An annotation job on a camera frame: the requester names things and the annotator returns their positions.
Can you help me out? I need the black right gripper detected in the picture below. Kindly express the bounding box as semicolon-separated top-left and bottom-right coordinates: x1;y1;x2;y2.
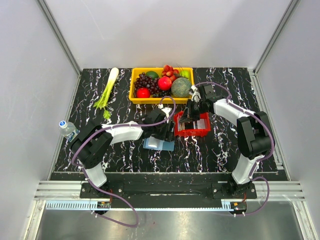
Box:
178;99;206;124

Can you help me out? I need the blue leather card holder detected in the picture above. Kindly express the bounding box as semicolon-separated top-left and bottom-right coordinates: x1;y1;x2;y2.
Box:
143;136;175;151

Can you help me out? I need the red plastic card tray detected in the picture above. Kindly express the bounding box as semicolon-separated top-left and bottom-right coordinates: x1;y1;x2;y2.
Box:
173;111;211;138

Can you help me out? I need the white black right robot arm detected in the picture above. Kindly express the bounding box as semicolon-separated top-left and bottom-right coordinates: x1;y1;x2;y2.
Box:
178;82;275;198

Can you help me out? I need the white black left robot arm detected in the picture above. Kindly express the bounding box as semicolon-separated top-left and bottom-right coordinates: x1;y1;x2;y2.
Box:
70;107;175;198

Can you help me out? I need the green netted melon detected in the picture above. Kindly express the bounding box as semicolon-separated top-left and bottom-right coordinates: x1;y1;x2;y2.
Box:
171;77;192;98

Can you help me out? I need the dark blueberry cluster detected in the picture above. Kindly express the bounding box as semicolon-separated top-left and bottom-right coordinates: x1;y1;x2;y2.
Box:
152;90;172;98

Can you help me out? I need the red pomegranate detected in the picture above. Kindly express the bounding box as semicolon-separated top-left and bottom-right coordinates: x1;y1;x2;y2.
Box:
157;76;172;91

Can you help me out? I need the red tomato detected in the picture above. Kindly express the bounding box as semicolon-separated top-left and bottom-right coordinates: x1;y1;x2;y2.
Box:
136;87;151;98

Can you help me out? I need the red lychee cluster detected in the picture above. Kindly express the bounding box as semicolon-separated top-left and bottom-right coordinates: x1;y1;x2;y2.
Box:
161;64;180;78

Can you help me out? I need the dark purple grape bunch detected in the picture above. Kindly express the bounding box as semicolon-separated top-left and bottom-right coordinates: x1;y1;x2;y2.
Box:
133;72;160;98

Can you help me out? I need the dark green avocado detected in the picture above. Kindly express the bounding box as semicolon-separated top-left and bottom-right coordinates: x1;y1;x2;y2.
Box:
145;71;159;79

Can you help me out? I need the green white celery stalk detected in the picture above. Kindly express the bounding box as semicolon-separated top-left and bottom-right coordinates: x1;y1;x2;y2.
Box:
93;67;119;120

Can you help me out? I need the clear plastic water bottle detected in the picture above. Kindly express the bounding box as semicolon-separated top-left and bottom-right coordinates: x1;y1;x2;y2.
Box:
59;120;80;142

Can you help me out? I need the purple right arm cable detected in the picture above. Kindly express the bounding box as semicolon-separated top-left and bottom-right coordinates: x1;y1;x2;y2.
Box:
193;81;276;218

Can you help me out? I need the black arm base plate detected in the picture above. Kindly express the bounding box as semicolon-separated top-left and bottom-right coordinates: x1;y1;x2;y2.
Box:
79;181;258;200

